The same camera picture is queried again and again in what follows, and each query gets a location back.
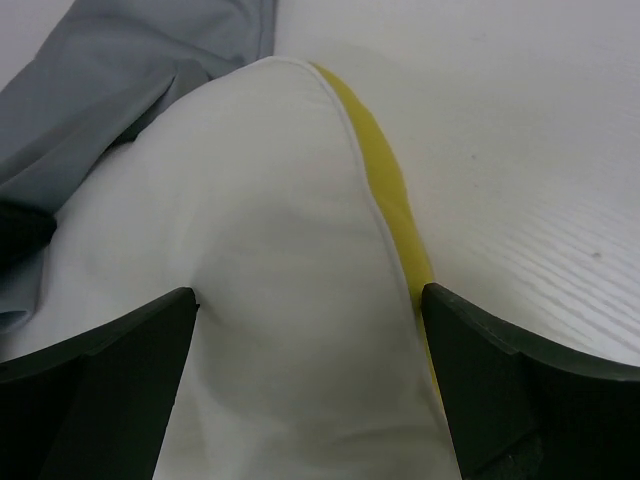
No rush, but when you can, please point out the grey pillowcase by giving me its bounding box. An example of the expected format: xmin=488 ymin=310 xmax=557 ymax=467
xmin=1 ymin=1 xmax=277 ymax=337

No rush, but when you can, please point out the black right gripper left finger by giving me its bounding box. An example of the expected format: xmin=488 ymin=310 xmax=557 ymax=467
xmin=1 ymin=288 xmax=198 ymax=479

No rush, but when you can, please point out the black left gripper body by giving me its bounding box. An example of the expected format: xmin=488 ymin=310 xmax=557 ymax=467
xmin=0 ymin=201 xmax=56 ymax=268

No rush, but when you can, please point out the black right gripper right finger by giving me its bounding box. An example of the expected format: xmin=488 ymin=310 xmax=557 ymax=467
xmin=421 ymin=283 xmax=639 ymax=479

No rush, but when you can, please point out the white pillow yellow edge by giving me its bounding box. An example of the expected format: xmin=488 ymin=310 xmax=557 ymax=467
xmin=1 ymin=57 xmax=459 ymax=479

